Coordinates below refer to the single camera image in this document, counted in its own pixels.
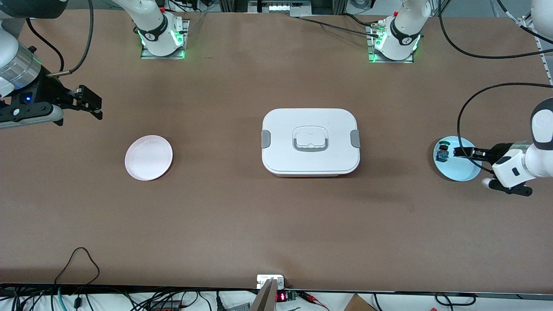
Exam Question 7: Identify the light blue round plate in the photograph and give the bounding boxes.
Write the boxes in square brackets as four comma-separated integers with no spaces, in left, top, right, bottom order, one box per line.
[433,136,482,182]

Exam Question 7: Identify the pink round plate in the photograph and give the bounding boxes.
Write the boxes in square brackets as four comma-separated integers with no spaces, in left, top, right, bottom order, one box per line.
[125,135,174,181]

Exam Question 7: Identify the brown cardboard piece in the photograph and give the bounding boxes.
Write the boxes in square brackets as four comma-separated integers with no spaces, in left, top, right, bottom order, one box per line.
[343,294,377,311]

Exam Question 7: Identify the black power strip red switches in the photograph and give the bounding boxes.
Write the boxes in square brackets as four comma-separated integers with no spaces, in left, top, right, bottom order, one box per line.
[149,300,184,311]

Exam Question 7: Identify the grey aluminium bar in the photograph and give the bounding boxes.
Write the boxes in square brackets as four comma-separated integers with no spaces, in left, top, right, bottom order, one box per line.
[250,279,278,311]

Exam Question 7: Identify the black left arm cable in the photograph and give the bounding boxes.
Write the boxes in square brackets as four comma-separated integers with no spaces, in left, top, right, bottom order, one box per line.
[439,0,553,174]

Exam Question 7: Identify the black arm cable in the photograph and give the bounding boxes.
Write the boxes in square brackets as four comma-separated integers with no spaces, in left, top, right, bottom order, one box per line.
[25,0,95,76]
[439,0,553,174]

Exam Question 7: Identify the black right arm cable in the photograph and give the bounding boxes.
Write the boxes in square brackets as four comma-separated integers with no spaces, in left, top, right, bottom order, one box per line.
[25,0,95,76]

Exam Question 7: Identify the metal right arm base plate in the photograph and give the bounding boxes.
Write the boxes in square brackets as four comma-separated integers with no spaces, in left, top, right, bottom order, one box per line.
[140,19,190,60]

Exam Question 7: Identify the aluminium rail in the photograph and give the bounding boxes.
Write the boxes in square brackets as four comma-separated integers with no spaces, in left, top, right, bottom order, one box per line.
[508,15,553,86]

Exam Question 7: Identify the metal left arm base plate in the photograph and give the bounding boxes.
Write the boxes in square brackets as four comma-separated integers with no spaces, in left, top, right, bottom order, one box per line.
[367,24,414,64]

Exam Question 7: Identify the black looped thin cable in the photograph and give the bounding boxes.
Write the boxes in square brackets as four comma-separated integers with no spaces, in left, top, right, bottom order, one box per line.
[54,247,101,286]

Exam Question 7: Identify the black flat loop cable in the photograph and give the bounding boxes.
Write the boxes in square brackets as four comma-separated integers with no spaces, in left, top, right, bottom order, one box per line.
[434,292,477,306]

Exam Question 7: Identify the white lunch box grey handle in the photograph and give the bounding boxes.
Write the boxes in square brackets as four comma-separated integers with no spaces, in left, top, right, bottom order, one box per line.
[261,108,361,178]

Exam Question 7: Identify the thin black table cable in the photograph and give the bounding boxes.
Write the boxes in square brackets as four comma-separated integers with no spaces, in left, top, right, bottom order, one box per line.
[298,16,381,36]

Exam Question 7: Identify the aluminium frame structure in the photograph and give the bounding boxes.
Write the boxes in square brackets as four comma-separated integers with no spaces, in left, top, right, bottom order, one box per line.
[219,0,346,18]

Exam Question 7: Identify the red clip wires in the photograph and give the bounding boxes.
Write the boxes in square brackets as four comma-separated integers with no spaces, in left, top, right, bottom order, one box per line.
[298,292,330,311]

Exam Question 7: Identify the small white mount block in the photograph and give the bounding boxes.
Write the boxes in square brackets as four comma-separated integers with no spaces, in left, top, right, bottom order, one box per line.
[257,275,285,289]

